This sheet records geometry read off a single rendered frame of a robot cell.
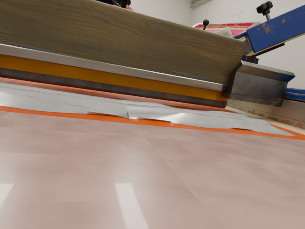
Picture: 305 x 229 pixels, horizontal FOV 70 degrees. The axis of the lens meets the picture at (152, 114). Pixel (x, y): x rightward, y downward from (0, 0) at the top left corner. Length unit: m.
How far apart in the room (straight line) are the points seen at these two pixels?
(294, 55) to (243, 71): 2.41
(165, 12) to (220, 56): 4.50
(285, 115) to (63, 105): 0.31
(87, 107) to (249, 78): 0.23
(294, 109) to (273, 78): 0.05
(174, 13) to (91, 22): 4.63
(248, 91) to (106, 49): 0.20
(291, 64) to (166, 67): 2.47
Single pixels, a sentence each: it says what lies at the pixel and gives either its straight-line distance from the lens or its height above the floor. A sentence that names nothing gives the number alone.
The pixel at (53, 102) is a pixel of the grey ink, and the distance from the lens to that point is 0.17.
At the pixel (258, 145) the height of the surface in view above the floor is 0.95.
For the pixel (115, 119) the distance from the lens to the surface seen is 0.16.
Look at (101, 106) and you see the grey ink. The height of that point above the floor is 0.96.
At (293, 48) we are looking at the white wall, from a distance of 2.76.
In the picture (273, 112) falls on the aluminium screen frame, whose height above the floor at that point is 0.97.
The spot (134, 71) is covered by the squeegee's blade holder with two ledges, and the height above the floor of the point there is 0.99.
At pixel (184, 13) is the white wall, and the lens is 4.96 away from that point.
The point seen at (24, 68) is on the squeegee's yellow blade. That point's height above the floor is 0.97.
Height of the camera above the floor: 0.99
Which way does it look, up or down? 10 degrees down
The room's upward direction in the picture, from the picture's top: 10 degrees clockwise
